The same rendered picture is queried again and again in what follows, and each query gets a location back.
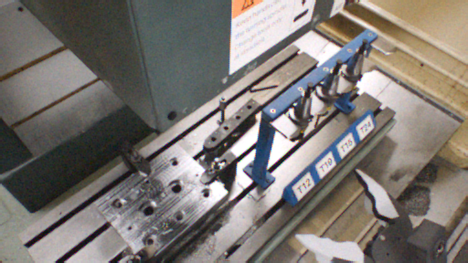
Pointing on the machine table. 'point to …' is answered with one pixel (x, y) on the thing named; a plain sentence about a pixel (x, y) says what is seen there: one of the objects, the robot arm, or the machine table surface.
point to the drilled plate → (164, 178)
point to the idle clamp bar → (231, 126)
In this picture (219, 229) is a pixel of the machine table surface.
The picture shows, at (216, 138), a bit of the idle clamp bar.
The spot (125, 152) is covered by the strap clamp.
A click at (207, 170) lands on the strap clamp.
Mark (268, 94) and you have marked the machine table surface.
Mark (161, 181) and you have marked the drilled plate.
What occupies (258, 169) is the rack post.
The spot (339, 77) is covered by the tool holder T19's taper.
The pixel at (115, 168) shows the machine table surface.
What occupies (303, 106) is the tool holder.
